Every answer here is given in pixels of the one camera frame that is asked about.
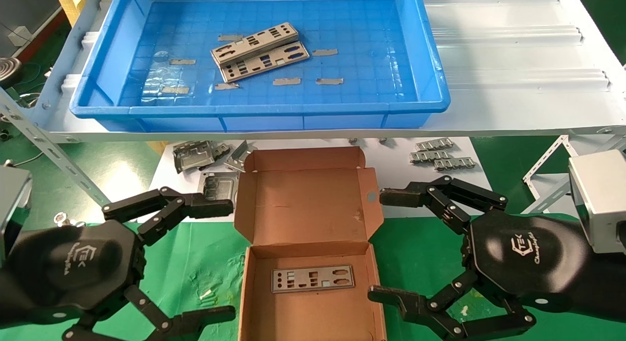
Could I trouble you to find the grey metal frame part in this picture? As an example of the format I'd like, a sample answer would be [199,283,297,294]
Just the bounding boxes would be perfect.
[194,171,240,205]

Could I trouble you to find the white floor cable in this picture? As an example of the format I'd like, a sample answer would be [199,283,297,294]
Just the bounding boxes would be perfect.
[0,150,45,170]

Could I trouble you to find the white metal shelf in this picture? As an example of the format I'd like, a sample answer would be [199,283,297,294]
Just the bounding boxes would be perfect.
[0,0,626,224]

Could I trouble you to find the small white box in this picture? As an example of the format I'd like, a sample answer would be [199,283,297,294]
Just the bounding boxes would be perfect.
[7,25,32,45]

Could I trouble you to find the grey folded metal bracket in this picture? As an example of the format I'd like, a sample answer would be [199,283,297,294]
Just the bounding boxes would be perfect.
[172,140,216,174]

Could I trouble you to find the yellow cardboard piece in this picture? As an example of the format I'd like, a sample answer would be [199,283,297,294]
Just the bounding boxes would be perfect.
[53,0,101,26]

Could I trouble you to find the black round ribbed disc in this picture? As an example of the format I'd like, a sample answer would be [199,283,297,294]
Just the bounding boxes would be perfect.
[0,57,22,87]

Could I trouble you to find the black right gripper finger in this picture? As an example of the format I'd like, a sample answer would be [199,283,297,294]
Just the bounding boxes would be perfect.
[368,269,537,341]
[379,175,508,235]

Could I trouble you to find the white lower shelf board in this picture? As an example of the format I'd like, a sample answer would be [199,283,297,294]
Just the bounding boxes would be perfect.
[138,137,500,224]

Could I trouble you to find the silver binder clip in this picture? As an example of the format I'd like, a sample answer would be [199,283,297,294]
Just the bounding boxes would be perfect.
[54,212,88,229]

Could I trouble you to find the silver toothed metal strip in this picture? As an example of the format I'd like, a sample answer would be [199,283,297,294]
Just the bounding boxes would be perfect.
[409,150,453,163]
[415,137,454,152]
[434,157,477,171]

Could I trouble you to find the blue plastic tray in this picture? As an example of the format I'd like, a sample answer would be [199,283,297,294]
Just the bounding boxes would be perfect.
[68,0,451,133]

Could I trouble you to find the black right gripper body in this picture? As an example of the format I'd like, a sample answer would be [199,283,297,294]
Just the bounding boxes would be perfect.
[462,209,595,312]

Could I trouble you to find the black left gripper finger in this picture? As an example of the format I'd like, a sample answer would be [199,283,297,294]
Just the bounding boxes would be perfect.
[102,186,234,247]
[63,285,236,341]

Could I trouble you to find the white slotted side rack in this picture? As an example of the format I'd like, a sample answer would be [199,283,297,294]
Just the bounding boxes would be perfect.
[522,135,626,214]

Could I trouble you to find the brown cardboard box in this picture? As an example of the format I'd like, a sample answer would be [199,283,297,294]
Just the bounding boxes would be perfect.
[234,146,388,341]

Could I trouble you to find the angled silver metal plate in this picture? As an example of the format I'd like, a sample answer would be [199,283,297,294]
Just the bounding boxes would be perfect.
[224,140,257,173]

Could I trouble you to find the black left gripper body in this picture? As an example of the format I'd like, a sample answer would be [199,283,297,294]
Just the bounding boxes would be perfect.
[0,220,146,327]

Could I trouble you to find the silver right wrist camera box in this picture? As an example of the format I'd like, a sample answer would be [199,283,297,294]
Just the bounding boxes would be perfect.
[567,149,626,254]

